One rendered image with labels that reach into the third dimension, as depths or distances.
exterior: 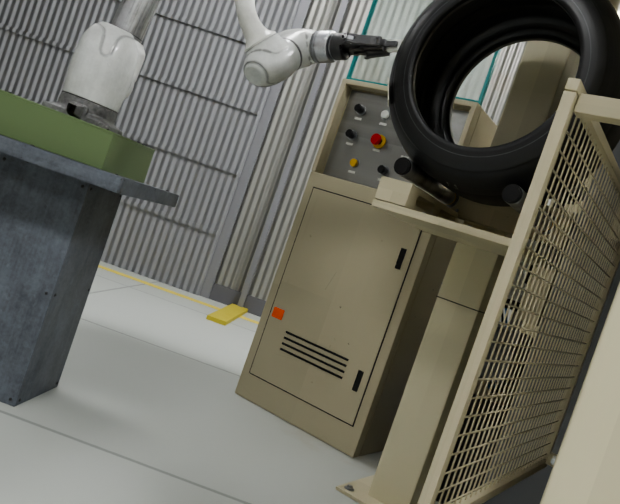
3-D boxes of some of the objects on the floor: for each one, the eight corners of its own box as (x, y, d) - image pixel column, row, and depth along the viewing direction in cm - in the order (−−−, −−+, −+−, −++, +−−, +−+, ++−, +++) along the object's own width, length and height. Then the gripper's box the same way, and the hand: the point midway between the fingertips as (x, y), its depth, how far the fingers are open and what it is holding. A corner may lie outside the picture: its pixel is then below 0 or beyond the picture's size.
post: (383, 490, 202) (660, -295, 196) (421, 511, 195) (710, -302, 189) (364, 496, 191) (657, -334, 185) (404, 520, 184) (710, -344, 178)
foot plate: (374, 476, 212) (377, 470, 212) (450, 519, 197) (453, 512, 197) (334, 489, 189) (337, 482, 189) (417, 537, 175) (419, 530, 175)
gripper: (326, 24, 183) (404, 21, 171) (348, 43, 194) (422, 42, 182) (320, 49, 183) (398, 49, 170) (342, 68, 194) (417, 68, 181)
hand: (399, 46), depth 178 cm, fingers closed
